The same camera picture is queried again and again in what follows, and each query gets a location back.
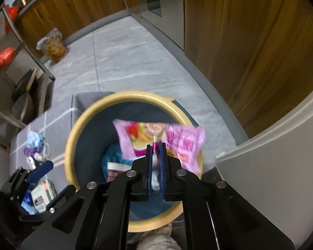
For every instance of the blue plastic bag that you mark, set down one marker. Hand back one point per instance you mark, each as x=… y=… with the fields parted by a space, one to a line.
x=112 y=156

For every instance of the red and white packet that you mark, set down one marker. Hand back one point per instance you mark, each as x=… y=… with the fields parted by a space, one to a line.
x=117 y=173

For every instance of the stainless steel oven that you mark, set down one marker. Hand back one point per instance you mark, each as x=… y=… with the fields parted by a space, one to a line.
x=169 y=13

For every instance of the light blue face mask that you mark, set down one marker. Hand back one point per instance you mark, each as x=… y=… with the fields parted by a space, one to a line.
x=35 y=140

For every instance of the metal shelf rack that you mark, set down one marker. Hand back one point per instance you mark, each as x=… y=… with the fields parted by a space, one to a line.
x=23 y=44

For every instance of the pink snack wrapper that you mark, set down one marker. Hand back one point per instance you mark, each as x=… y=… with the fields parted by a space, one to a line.
x=182 y=140

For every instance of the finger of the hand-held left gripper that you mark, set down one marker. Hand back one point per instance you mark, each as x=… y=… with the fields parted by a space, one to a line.
x=40 y=170
x=36 y=217

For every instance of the blue bin with yellow rim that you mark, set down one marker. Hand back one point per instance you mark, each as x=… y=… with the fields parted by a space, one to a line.
x=94 y=140

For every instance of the grey checked cloth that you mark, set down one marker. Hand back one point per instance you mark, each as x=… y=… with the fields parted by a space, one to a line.
x=57 y=125

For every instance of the white green medicine box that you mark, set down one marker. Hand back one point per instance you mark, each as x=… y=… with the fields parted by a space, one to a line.
x=43 y=194

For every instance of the dark frying pan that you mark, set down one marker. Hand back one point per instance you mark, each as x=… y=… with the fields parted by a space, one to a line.
x=26 y=83

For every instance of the red plastic bag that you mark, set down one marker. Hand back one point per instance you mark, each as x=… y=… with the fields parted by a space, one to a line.
x=11 y=13

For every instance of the wooden kitchen cabinets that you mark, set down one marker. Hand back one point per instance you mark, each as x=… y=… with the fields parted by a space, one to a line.
x=250 y=44

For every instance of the orange plastic bag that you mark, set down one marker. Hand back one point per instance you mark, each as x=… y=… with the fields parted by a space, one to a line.
x=2 y=58

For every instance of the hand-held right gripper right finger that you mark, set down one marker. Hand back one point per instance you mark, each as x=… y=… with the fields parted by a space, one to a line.
x=162 y=166

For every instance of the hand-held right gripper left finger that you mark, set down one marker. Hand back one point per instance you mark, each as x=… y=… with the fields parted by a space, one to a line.
x=149 y=166

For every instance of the printed bin with plastic liner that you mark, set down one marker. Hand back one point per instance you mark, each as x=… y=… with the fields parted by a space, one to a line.
x=52 y=45

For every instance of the white door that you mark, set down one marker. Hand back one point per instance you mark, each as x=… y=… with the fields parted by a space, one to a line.
x=263 y=174

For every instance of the white fluffy cloth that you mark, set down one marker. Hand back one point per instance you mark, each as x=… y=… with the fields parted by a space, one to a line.
x=156 y=241

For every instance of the grey pot lid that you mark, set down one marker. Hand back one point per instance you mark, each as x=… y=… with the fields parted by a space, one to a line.
x=22 y=108

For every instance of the purple and white wrapper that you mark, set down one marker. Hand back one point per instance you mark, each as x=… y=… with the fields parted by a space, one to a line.
x=30 y=153

